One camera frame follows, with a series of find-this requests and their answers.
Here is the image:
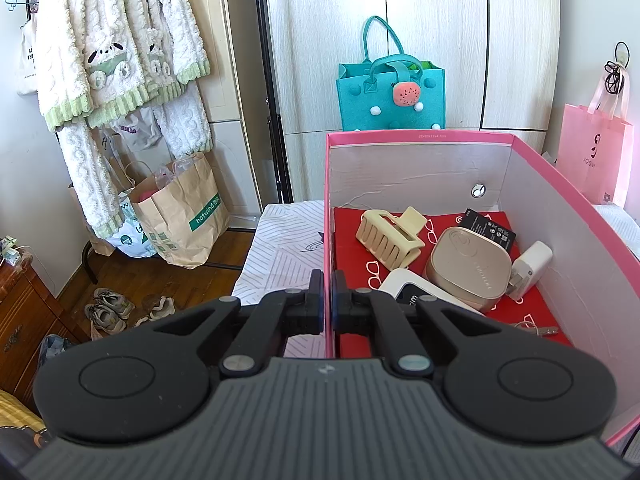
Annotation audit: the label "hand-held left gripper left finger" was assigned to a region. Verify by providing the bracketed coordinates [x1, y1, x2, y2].
[150, 269, 325, 378]

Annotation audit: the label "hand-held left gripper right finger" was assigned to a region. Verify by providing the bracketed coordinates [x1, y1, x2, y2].
[331, 270, 503, 377]

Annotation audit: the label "white pocket router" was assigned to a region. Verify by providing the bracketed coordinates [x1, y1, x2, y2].
[378, 267, 486, 316]

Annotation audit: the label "beige hair claw clip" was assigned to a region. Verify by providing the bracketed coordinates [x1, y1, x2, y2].
[355, 206, 426, 268]

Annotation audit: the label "beige rounded case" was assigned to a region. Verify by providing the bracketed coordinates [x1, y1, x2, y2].
[425, 226, 513, 311]

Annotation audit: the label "black battery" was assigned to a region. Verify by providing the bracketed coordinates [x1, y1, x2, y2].
[462, 208, 518, 247]

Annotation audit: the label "white charger plug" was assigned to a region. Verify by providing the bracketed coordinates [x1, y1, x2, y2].
[507, 240, 553, 301]

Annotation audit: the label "pink cardboard box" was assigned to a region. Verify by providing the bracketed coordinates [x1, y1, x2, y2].
[322, 130, 640, 463]

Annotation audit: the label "red glasses-print cloth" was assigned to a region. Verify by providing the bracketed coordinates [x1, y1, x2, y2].
[332, 205, 573, 358]

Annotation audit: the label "white shoe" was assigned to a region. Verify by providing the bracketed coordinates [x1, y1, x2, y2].
[134, 296, 176, 327]

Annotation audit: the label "brown paper bag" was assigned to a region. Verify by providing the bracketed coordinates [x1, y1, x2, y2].
[117, 152, 231, 268]

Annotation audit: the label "grey sneaker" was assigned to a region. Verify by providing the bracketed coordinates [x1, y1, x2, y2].
[92, 287, 136, 318]
[84, 304, 126, 335]

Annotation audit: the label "white green plastic bag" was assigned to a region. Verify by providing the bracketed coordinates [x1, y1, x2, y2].
[107, 195, 156, 259]

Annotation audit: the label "teal felt handbag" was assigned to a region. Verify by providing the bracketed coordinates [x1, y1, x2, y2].
[336, 16, 446, 133]

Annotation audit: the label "white fleece pajama pants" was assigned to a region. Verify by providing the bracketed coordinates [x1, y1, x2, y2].
[57, 85, 213, 238]

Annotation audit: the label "blue grey bag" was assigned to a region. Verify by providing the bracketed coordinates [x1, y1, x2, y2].
[40, 335, 73, 366]

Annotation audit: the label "white wardrobe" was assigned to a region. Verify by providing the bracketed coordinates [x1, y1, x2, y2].
[262, 0, 561, 206]

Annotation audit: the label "wooden nightstand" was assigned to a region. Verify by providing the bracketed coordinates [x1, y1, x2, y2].
[0, 250, 83, 396]

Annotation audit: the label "pink paper bag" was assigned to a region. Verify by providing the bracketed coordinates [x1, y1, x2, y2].
[555, 67, 636, 207]

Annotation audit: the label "yellow plaid bedding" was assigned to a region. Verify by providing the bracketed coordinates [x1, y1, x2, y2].
[0, 390, 46, 433]

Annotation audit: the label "white green fleece pajama top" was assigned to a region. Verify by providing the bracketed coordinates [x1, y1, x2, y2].
[32, 0, 211, 133]

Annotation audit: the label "white tote bag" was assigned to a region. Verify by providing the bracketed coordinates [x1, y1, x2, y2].
[15, 12, 46, 97]

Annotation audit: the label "black cable on hook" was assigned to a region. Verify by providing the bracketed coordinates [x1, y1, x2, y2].
[602, 42, 633, 96]

